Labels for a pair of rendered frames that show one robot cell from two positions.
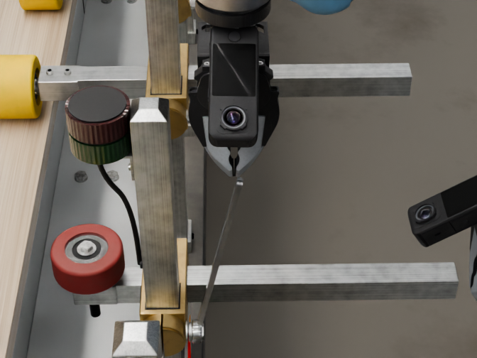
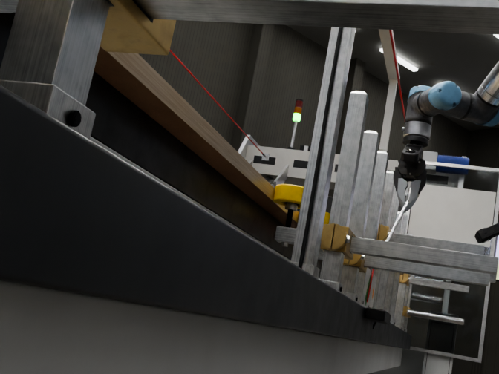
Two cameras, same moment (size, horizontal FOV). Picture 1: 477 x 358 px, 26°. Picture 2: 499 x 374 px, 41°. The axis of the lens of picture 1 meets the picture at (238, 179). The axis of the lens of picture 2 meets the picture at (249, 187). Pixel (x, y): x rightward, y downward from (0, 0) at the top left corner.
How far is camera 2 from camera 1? 1.53 m
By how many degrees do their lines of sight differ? 56
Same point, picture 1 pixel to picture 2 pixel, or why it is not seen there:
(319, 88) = (444, 245)
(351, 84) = (457, 245)
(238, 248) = not seen: outside the picture
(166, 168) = (383, 173)
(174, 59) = (387, 210)
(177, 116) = (384, 228)
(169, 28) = (387, 196)
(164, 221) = (377, 198)
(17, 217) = not seen: hidden behind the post
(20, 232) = not seen: hidden behind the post
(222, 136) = (405, 153)
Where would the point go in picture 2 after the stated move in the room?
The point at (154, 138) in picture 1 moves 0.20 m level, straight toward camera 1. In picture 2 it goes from (382, 159) to (382, 138)
